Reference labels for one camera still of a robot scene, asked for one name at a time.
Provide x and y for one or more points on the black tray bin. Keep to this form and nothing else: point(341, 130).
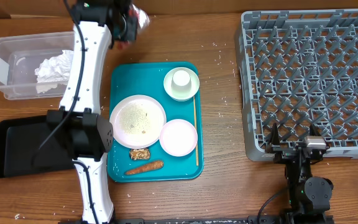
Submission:
point(19, 139)

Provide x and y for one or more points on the white tissue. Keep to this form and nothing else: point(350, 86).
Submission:
point(53, 70)

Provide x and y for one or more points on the red snack wrapper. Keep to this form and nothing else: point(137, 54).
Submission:
point(143, 23)

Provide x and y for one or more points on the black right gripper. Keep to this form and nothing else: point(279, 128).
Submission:
point(283, 154)

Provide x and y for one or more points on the small pink bowl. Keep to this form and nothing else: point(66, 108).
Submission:
point(177, 138)

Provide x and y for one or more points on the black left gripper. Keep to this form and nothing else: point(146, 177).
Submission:
point(132, 35)

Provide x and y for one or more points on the grey dishwasher rack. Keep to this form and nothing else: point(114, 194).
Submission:
point(297, 69)

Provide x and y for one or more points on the white cup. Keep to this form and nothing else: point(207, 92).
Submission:
point(181, 80)

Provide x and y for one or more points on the pale green bowl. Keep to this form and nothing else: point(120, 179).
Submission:
point(181, 95)

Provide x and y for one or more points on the orange carrot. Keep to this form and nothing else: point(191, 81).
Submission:
point(151, 166)

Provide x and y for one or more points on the clear plastic bin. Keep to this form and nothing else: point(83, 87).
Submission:
point(20, 56)

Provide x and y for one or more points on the teal plastic tray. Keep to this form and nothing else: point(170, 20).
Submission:
point(147, 79)

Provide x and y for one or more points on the brown food scrap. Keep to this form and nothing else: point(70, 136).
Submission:
point(140, 154)

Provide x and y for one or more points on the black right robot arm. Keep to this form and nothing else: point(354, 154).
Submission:
point(309, 195)

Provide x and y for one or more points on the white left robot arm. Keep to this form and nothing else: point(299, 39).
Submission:
point(77, 124)

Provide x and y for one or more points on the wooden chopstick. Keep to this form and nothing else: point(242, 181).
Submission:
point(196, 131)

